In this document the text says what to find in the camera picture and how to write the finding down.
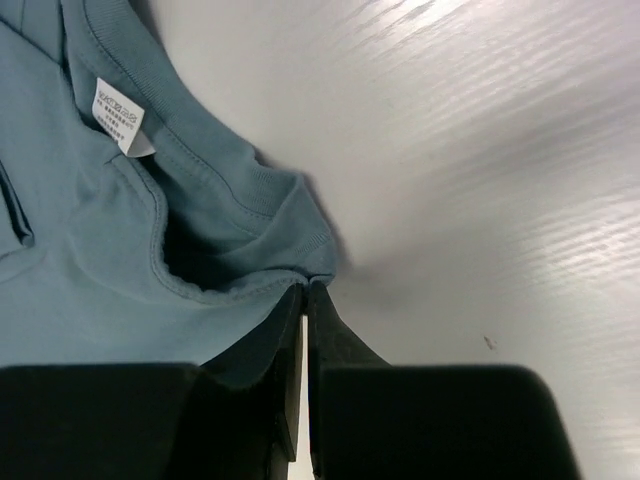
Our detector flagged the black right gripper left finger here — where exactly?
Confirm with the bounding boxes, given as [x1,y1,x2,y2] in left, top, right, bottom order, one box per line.
[1,286,304,479]

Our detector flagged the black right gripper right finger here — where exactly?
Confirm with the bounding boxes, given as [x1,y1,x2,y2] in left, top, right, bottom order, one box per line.
[307,283,581,479]

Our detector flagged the teal blue t-shirt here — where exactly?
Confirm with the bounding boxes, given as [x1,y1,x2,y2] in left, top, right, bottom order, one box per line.
[1,1,337,366]

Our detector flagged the white garment care label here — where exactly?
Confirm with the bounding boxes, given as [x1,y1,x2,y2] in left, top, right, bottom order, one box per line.
[91,78,156,158]

